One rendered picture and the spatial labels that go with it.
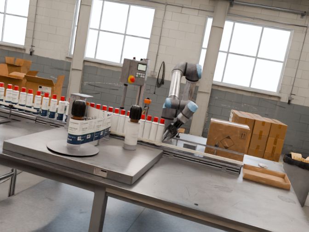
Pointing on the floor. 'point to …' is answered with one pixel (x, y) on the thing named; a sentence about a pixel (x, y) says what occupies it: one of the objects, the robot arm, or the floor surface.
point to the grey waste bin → (298, 181)
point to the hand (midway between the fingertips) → (164, 139)
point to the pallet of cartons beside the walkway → (261, 135)
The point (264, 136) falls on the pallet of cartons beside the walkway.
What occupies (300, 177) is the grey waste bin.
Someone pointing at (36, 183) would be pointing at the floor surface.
